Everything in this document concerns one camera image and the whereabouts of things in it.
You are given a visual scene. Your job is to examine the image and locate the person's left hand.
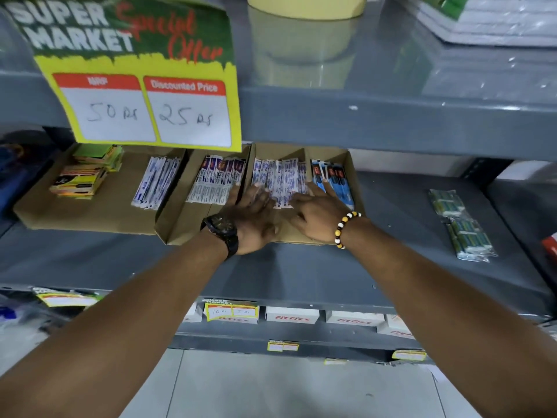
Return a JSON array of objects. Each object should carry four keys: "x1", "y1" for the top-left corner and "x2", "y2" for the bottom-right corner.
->
[{"x1": 218, "y1": 183, "x2": 280, "y2": 256}]

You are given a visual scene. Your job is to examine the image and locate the person's right hand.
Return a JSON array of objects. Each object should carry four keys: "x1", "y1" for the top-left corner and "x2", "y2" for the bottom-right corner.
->
[{"x1": 288, "y1": 182, "x2": 351, "y2": 245}]

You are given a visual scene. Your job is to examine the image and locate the row of white bandage strips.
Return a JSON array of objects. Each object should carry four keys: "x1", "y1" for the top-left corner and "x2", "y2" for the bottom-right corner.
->
[{"x1": 251, "y1": 158, "x2": 312, "y2": 210}]

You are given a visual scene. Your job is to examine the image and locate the person's right forearm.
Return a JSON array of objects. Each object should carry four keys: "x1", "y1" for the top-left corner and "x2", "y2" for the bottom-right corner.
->
[{"x1": 341, "y1": 217, "x2": 557, "y2": 418}]

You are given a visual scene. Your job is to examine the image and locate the person's left forearm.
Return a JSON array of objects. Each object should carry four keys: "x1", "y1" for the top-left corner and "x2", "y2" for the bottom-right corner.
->
[{"x1": 0, "y1": 230, "x2": 231, "y2": 418}]

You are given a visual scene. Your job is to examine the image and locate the black wristwatch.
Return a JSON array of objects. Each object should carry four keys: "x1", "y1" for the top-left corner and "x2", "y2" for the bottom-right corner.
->
[{"x1": 200, "y1": 214, "x2": 239, "y2": 261}]

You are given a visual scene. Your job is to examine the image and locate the row of blue black packets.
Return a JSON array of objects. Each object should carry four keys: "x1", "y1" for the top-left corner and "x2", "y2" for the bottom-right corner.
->
[{"x1": 310, "y1": 159, "x2": 356, "y2": 210}]

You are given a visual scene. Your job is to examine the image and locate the row of white purple strips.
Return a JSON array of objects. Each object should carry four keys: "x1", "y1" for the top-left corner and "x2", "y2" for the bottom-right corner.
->
[{"x1": 186, "y1": 155, "x2": 248, "y2": 206}]

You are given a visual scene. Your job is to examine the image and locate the divided cardboard box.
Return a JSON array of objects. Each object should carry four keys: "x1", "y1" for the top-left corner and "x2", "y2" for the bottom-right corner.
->
[{"x1": 154, "y1": 143, "x2": 366, "y2": 247}]

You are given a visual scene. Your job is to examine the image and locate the white box with red print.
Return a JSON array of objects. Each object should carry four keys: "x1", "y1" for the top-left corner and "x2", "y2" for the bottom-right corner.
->
[
  {"x1": 376, "y1": 314, "x2": 415, "y2": 340},
  {"x1": 182, "y1": 302, "x2": 205, "y2": 324},
  {"x1": 325, "y1": 310, "x2": 386, "y2": 328},
  {"x1": 265, "y1": 306, "x2": 321, "y2": 325},
  {"x1": 205, "y1": 315, "x2": 260, "y2": 325}
]

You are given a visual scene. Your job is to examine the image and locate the row of white blue sachets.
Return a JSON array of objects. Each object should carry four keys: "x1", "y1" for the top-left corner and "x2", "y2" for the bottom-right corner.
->
[{"x1": 131, "y1": 156, "x2": 182, "y2": 211}]

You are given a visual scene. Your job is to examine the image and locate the grey metal shelf rack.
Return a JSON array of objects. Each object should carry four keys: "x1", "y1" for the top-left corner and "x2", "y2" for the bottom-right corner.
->
[{"x1": 0, "y1": 0, "x2": 557, "y2": 367}]

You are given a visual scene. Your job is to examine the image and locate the green sachets in clear bag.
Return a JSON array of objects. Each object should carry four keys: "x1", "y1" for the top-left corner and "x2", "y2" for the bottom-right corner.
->
[
  {"x1": 443, "y1": 216, "x2": 499, "y2": 263},
  {"x1": 428, "y1": 189, "x2": 467, "y2": 219}
]

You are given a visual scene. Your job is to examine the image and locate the flat cardboard tray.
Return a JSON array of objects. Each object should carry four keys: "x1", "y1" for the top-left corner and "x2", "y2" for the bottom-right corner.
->
[{"x1": 13, "y1": 143, "x2": 188, "y2": 236}]

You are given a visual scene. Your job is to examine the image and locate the stack of green packets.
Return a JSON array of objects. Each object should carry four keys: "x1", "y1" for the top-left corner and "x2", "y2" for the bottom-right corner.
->
[{"x1": 72, "y1": 143, "x2": 125, "y2": 173}]

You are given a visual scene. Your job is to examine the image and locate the large green yellow price sign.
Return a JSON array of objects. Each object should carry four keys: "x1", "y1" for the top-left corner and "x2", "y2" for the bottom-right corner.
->
[{"x1": 0, "y1": 0, "x2": 243, "y2": 153}]

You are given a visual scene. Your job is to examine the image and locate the stack of yellow black packets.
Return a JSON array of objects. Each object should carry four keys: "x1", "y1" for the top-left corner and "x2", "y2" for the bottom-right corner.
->
[{"x1": 49, "y1": 164, "x2": 108, "y2": 200}]

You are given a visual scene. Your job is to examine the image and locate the yellow round container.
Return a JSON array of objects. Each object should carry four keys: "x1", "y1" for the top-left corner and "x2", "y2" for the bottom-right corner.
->
[{"x1": 247, "y1": 0, "x2": 369, "y2": 21}]

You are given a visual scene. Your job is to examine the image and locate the blue packaged goods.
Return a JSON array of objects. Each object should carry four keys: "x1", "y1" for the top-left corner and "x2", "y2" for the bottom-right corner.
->
[{"x1": 0, "y1": 129, "x2": 59, "y2": 223}]

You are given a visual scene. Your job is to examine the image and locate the stack of white paper pads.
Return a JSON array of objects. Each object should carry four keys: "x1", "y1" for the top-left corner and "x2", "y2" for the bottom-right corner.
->
[{"x1": 391, "y1": 0, "x2": 557, "y2": 48}]

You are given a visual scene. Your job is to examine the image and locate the beaded bracelet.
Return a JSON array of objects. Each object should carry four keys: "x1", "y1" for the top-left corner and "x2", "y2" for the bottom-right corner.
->
[{"x1": 334, "y1": 211, "x2": 362, "y2": 250}]

